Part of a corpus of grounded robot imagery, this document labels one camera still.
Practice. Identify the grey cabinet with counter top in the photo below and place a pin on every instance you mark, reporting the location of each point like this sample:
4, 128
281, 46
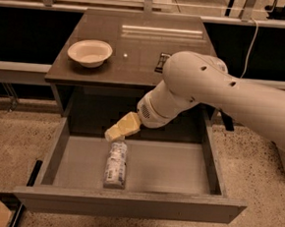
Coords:
137, 41

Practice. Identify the grey open top drawer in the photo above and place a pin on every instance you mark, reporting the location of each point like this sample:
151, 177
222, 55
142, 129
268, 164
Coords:
173, 173

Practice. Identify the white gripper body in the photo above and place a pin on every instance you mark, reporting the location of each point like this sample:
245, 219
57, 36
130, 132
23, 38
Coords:
145, 112

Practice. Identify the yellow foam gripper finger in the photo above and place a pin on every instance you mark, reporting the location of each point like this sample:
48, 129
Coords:
113, 134
129, 124

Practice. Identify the grey rail shelf behind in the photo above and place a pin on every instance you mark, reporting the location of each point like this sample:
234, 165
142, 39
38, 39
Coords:
31, 39

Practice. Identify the clear blue-label plastic bottle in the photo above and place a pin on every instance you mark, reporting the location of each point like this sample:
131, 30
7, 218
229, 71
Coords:
114, 173

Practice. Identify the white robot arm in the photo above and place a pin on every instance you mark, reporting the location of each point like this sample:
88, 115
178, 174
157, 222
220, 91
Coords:
189, 79

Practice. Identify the white bowl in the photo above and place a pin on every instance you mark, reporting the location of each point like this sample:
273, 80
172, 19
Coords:
90, 53

